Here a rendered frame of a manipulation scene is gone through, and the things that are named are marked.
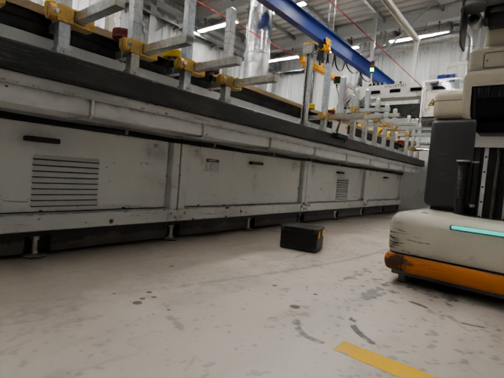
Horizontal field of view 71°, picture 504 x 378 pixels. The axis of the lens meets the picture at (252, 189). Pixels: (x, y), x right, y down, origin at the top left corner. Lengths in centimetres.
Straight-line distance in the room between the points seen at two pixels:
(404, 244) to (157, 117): 108
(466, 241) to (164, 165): 132
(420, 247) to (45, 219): 139
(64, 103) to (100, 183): 44
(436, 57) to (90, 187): 1137
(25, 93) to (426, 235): 141
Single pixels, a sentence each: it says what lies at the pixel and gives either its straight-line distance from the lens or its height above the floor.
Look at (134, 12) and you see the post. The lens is 149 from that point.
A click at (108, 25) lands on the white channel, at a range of 257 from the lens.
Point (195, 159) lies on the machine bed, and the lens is 193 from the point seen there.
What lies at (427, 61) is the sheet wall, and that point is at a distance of 1226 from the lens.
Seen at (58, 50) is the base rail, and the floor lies 71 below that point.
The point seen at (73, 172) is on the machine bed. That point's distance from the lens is 158.
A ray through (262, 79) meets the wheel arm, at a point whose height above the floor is 80.
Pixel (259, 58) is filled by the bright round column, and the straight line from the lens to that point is 700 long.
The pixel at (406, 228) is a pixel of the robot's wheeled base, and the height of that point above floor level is 22.
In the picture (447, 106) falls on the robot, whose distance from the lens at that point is 180.
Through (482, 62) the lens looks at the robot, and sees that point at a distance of 156.
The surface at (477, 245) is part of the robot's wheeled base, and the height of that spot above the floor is 20.
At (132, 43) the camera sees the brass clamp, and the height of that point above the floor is 81.
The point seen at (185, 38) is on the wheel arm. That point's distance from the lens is 128.
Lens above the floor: 39
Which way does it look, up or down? 3 degrees down
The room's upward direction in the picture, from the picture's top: 5 degrees clockwise
